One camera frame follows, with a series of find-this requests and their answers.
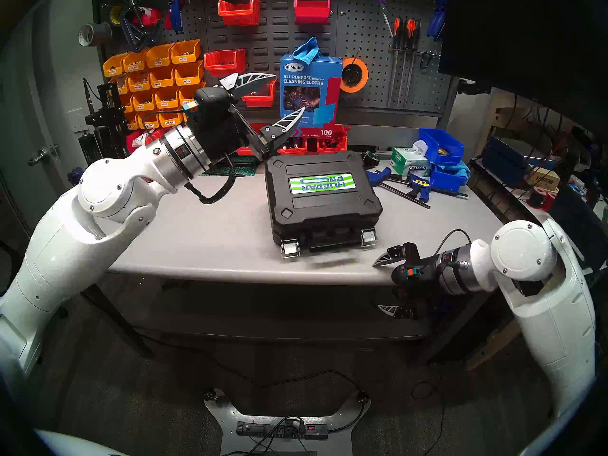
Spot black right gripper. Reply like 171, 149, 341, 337
373, 243, 442, 320

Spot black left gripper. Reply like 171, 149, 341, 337
194, 73, 306, 166

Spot black tool box green sticker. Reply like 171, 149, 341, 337
264, 151, 383, 259

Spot blue cleaning cloths box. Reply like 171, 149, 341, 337
279, 53, 343, 137

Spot green white wipes box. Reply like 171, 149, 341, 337
390, 146, 433, 178

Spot red white hand tool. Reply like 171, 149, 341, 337
133, 6, 162, 27

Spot blue storage box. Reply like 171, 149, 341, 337
482, 136, 530, 185

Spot brown cardboard box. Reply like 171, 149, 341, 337
525, 165, 561, 190

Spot red plastic bin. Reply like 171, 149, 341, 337
243, 80, 277, 107
316, 127, 349, 154
276, 130, 308, 155
203, 48, 246, 77
237, 123, 267, 156
126, 129, 164, 152
294, 0, 332, 24
218, 0, 262, 26

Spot blue microfiber cloth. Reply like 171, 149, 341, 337
293, 36, 321, 61

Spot dark table leg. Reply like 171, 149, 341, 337
81, 284, 155, 358
418, 289, 485, 365

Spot blue yellow bar clamp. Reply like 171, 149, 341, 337
406, 174, 469, 202

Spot orange tape roll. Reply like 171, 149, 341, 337
341, 57, 369, 93

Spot blue plastic bin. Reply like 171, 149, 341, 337
430, 164, 468, 193

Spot orange black screwdriver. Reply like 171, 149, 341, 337
389, 16, 403, 106
403, 18, 415, 106
411, 19, 422, 95

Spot blue plastic object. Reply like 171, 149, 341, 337
418, 127, 465, 167

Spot black metal clamp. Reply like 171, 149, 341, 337
119, 0, 164, 52

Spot black white equipment case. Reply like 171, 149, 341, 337
546, 182, 608, 273

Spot black power strip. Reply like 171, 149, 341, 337
236, 421, 329, 440

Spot black monitor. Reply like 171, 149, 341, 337
438, 0, 608, 137

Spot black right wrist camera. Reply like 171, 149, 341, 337
392, 263, 426, 287

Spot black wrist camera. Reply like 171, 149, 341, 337
184, 86, 233, 114
392, 263, 426, 287

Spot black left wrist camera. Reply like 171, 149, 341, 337
184, 86, 233, 114

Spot dark pegboard wall panel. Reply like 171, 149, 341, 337
93, 0, 452, 125

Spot black braided right gripper cable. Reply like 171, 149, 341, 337
433, 228, 472, 270

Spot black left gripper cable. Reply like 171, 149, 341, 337
183, 153, 237, 205

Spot black floor cable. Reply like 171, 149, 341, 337
135, 334, 366, 399

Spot purple handled scissors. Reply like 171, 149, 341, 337
367, 0, 394, 38

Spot grey duct tape roll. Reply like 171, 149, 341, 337
77, 22, 112, 47

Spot black monitor mount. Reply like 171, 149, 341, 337
456, 77, 492, 95

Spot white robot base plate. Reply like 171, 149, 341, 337
203, 388, 371, 456

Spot silver door handle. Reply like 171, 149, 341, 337
27, 145, 60, 166

